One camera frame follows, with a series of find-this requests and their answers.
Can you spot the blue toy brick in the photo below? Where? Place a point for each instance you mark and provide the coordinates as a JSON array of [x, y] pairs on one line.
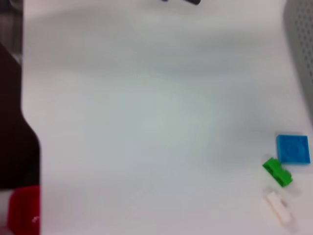
[[293, 149]]

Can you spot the green narrow toy brick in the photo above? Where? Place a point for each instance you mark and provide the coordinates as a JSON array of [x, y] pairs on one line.
[[277, 172]]

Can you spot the translucent white toy brick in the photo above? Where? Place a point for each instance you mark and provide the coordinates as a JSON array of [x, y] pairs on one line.
[[278, 206]]

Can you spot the grey perforated storage basket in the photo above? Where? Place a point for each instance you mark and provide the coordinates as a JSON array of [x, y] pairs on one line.
[[300, 36]]

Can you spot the dark maroon panel beside table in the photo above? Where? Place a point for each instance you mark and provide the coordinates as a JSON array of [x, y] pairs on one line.
[[17, 134]]

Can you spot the red object white mark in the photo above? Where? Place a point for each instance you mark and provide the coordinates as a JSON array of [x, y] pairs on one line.
[[24, 210]]

